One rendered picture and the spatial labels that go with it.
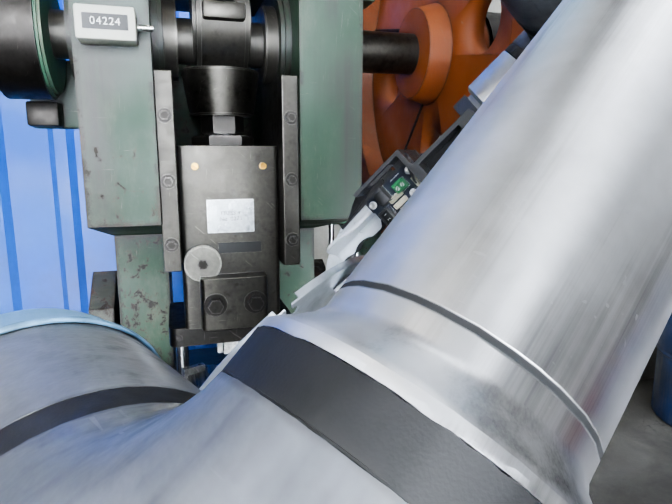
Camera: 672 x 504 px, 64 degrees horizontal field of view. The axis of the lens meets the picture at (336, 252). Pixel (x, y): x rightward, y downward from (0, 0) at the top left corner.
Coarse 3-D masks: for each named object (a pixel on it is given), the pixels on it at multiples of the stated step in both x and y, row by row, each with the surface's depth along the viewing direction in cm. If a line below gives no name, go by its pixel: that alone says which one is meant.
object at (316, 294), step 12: (348, 264) 52; (324, 276) 49; (336, 276) 51; (300, 288) 48; (312, 288) 48; (324, 288) 50; (300, 300) 47; (312, 300) 50; (324, 300) 53; (300, 312) 50; (228, 360) 45; (216, 372) 46; (204, 384) 46
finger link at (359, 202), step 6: (378, 186) 49; (372, 192) 50; (360, 198) 50; (366, 198) 50; (354, 204) 51; (360, 204) 50; (354, 210) 51; (360, 210) 50; (354, 216) 51; (348, 222) 51; (342, 228) 51
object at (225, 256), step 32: (192, 160) 79; (224, 160) 80; (256, 160) 81; (192, 192) 79; (224, 192) 81; (256, 192) 82; (192, 224) 80; (224, 224) 82; (256, 224) 83; (192, 256) 80; (224, 256) 82; (256, 256) 84; (192, 288) 82; (224, 288) 80; (256, 288) 82; (192, 320) 83; (224, 320) 81; (256, 320) 83
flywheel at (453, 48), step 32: (384, 0) 113; (416, 0) 99; (448, 0) 88; (480, 0) 81; (416, 32) 92; (448, 32) 87; (480, 32) 84; (512, 32) 66; (448, 64) 88; (480, 64) 80; (384, 96) 116; (416, 96) 94; (448, 96) 89; (384, 128) 117; (416, 128) 102; (384, 160) 118
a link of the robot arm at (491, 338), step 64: (576, 0) 17; (640, 0) 15; (576, 64) 14; (640, 64) 14; (512, 128) 14; (576, 128) 13; (640, 128) 13; (448, 192) 13; (512, 192) 12; (576, 192) 12; (640, 192) 12; (384, 256) 13; (448, 256) 12; (512, 256) 11; (576, 256) 11; (640, 256) 12; (320, 320) 11; (384, 320) 11; (448, 320) 11; (512, 320) 11; (576, 320) 11; (640, 320) 12; (256, 384) 10; (320, 384) 10; (384, 384) 9; (448, 384) 10; (512, 384) 10; (576, 384) 11; (64, 448) 12; (128, 448) 11; (192, 448) 10; (256, 448) 9; (320, 448) 9; (384, 448) 9; (448, 448) 9; (512, 448) 9; (576, 448) 11
